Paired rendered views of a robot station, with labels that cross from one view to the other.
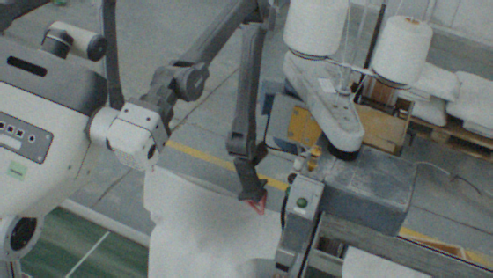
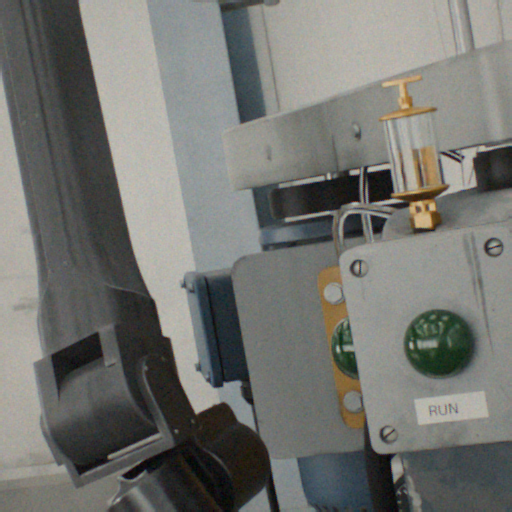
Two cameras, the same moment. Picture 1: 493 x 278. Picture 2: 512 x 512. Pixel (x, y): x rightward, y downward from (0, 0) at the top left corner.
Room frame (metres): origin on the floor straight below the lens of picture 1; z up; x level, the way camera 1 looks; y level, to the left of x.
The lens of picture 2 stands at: (0.45, -0.11, 1.36)
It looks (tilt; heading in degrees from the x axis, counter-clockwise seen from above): 3 degrees down; 2
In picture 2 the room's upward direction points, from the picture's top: 10 degrees counter-clockwise
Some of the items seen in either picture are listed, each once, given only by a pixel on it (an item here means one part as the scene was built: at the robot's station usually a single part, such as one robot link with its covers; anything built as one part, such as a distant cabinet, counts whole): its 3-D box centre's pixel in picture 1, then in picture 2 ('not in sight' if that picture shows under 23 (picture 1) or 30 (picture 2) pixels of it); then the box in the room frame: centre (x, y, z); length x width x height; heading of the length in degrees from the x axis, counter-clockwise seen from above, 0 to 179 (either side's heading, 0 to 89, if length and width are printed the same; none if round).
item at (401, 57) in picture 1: (403, 47); not in sight; (1.37, -0.37, 1.61); 0.15 x 0.14 x 0.17; 74
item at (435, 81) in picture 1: (423, 76); not in sight; (3.94, -1.30, 0.44); 0.66 x 0.42 x 0.14; 71
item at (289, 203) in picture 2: not in sight; (340, 195); (1.59, -0.15, 1.35); 0.12 x 0.12 x 0.04
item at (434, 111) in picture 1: (411, 100); not in sight; (3.95, -1.28, 0.20); 0.67 x 0.44 x 0.15; 74
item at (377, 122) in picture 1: (361, 148); not in sight; (1.50, -0.38, 1.18); 0.34 x 0.25 x 0.31; 164
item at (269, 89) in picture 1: (271, 101); (240, 335); (1.57, -0.05, 1.25); 0.10 x 0.08 x 0.12; 9
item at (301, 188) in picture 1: (305, 197); (448, 334); (1.05, -0.17, 1.29); 0.08 x 0.05 x 0.09; 74
